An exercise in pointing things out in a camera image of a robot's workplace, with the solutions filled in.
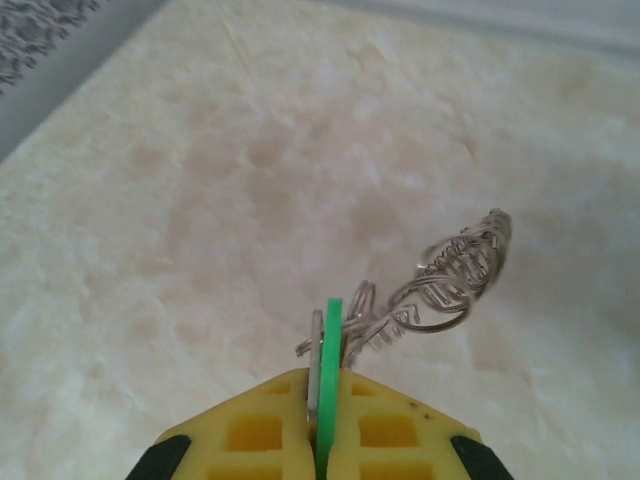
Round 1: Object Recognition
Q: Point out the aluminium side frame rail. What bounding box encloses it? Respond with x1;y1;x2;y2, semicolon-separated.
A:
0;0;169;164

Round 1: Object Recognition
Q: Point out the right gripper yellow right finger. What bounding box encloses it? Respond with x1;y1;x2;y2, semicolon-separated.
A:
328;369;512;480

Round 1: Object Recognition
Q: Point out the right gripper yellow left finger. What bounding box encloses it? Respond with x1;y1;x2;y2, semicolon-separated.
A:
127;367;319;480

